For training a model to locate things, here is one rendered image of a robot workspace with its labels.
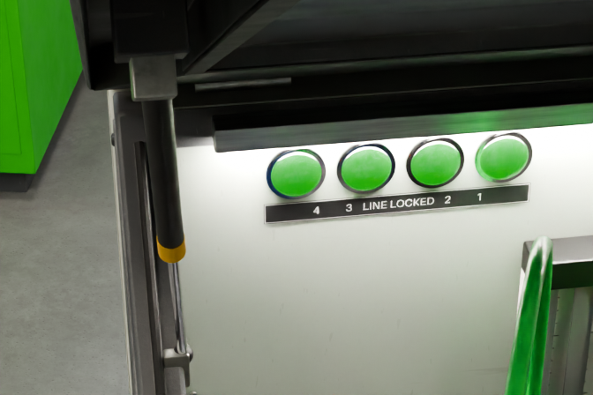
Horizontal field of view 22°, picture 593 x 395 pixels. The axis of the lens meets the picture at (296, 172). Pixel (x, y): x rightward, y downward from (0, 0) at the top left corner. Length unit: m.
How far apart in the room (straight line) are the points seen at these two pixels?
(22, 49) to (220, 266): 2.39
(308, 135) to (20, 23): 2.46
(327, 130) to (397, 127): 0.06
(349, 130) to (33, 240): 2.54
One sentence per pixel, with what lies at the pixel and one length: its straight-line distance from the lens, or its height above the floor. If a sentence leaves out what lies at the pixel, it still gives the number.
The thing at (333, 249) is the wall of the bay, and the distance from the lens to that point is 1.31.
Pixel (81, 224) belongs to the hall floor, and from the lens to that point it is 3.75.
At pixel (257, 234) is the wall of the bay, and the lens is 1.29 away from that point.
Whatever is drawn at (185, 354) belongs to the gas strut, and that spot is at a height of 1.32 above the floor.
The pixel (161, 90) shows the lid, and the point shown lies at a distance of 0.81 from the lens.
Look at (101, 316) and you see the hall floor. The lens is 3.43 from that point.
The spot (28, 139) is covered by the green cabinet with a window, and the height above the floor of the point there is 0.18.
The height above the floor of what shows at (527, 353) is 1.41.
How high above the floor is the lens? 2.03
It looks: 31 degrees down
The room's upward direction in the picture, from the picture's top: straight up
